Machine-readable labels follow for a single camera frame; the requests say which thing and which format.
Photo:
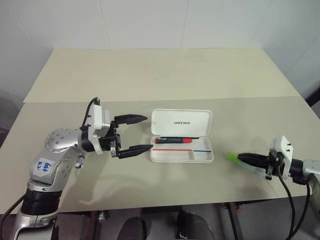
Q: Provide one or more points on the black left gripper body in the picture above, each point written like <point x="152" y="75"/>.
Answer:
<point x="111" y="143"/>

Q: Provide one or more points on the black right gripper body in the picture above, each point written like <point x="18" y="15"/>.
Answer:
<point x="275" y="165"/>

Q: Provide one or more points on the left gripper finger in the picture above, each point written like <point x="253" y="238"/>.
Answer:
<point x="133" y="118"/>
<point x="135" y="150"/>

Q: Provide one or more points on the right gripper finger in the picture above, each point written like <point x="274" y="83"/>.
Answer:
<point x="255" y="157"/>
<point x="258" y="163"/>

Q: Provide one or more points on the green capped marker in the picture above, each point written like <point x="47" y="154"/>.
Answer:
<point x="231" y="157"/>

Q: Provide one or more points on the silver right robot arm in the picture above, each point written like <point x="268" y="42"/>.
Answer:
<point x="308" y="170"/>

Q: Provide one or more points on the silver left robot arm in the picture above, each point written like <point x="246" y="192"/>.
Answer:
<point x="60" y="140"/>

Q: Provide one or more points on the red marker with black end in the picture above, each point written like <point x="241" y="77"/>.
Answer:
<point x="180" y="140"/>

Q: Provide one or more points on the white plastic pencil case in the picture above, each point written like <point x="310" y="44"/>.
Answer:
<point x="182" y="122"/>

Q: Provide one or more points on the thin red rod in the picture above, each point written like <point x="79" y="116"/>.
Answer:
<point x="172" y="150"/>

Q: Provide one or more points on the thin blue rod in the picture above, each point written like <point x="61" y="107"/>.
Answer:
<point x="202" y="151"/>

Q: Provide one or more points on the black metal table leg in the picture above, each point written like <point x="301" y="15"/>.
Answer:
<point x="235" y="222"/>

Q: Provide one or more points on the white handwritten label sticker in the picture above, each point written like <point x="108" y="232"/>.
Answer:
<point x="44" y="167"/>

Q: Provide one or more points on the dark rounded shape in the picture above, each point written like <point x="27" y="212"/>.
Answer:
<point x="195" y="226"/>
<point x="135" y="228"/>

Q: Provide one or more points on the black object at room edge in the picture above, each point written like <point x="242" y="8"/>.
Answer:
<point x="314" y="96"/>

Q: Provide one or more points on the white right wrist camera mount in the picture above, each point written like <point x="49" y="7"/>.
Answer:
<point x="283" y="147"/>

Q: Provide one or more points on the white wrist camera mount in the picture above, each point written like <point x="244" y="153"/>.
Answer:
<point x="283" y="147"/>
<point x="96" y="116"/>

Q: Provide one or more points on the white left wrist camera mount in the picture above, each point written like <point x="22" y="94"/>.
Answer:
<point x="96" y="116"/>

